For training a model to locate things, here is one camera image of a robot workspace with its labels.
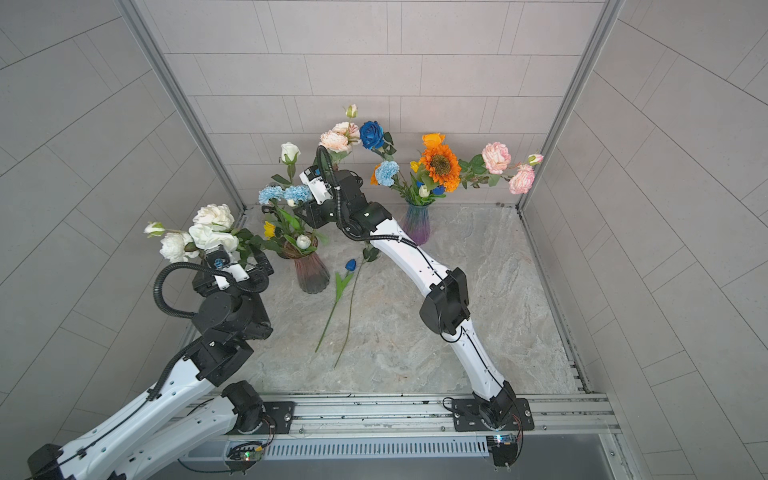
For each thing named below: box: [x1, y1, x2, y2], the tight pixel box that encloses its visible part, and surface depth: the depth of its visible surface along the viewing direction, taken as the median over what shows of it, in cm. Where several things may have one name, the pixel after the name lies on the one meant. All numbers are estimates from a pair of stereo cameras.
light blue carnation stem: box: [258, 185, 312, 205], surface depth 75 cm
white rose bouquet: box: [143, 203, 264, 264], surface depth 58 cm
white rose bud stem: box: [271, 142, 301, 185], surface depth 80 cm
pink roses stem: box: [459, 142, 545, 195], surface depth 71 cm
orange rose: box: [422, 132, 446, 149], surface depth 89 cm
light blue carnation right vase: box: [376, 160, 400, 187], surface depth 81 cm
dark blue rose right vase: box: [360, 120, 385, 149], surface depth 75 cm
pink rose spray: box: [313, 104, 361, 167], surface depth 71 cm
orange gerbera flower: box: [420, 144, 462, 193], surface depth 74 cm
